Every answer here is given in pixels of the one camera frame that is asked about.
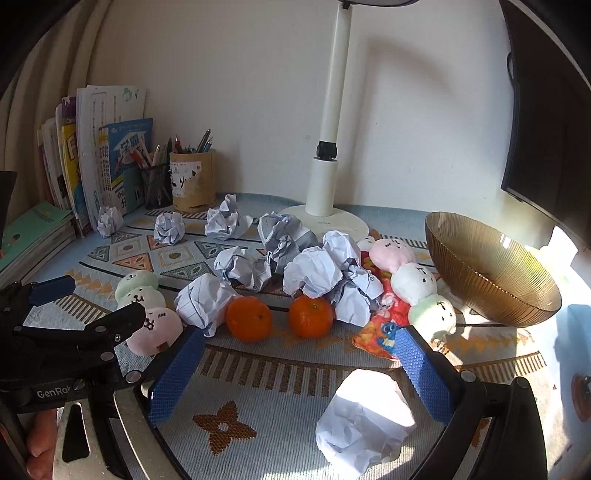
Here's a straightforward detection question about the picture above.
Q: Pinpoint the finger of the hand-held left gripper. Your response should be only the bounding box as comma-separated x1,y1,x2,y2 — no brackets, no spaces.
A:
14,304,147,358
0,275,77,326

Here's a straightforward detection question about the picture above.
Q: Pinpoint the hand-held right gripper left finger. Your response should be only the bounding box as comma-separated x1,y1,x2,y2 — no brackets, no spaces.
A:
51,325,206,480

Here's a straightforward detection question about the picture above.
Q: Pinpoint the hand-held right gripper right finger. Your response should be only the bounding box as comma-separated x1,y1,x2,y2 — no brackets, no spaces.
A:
392,325,548,480

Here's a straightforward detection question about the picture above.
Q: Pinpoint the three-ball dango plush toy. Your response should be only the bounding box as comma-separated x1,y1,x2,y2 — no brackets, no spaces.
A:
369,237,458,344
115,270,185,356

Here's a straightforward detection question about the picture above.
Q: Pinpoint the red and blue plush doll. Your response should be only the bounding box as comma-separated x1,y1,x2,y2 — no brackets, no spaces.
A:
353,236,419,361

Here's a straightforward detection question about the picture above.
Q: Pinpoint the white paper wad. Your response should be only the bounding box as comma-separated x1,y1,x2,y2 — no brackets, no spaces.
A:
316,369,417,479

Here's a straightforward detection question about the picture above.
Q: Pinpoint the orange mandarin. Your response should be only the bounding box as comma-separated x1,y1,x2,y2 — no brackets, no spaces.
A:
288,295,334,339
225,296,273,342

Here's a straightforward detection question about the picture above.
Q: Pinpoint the woven wicker basket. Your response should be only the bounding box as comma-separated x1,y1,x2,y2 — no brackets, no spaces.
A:
425,211,563,328

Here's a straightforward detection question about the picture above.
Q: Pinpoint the pile of paper balls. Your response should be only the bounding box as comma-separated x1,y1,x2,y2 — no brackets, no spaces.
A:
96,194,385,337

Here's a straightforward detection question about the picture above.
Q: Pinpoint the person's left hand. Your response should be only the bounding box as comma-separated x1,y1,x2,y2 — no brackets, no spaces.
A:
25,408,60,480

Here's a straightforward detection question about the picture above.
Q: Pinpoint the stack of green notebooks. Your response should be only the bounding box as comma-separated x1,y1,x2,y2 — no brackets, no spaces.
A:
0,200,77,282

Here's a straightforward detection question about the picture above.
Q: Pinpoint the patterned woven table mat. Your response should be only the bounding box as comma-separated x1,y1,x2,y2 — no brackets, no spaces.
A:
0,191,591,480

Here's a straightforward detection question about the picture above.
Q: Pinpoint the yellow cover book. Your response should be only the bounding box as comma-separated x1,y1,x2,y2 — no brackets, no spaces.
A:
59,99,90,236

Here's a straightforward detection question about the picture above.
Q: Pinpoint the row of upright books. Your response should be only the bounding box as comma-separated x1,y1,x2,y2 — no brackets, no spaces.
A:
37,115,65,210

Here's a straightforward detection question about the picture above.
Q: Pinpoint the black mesh pen holder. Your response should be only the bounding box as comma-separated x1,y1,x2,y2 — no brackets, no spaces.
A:
141,164,174,210

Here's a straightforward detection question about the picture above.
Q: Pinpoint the brown paper pen holder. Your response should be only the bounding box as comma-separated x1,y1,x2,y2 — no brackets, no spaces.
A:
169,150,217,214

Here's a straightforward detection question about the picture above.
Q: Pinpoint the bunch of pens and pencils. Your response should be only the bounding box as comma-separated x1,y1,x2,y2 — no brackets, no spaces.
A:
129,136,174,169
172,129,214,155

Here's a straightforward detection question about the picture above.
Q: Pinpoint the white desk lamp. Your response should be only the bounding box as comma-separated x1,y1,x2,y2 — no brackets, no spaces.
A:
277,0,419,238

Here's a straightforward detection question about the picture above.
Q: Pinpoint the white curtain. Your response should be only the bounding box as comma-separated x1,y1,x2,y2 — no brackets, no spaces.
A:
0,0,116,204

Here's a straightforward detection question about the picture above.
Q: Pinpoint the black monitor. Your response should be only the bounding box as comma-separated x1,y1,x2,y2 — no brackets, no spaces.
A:
500,0,591,252

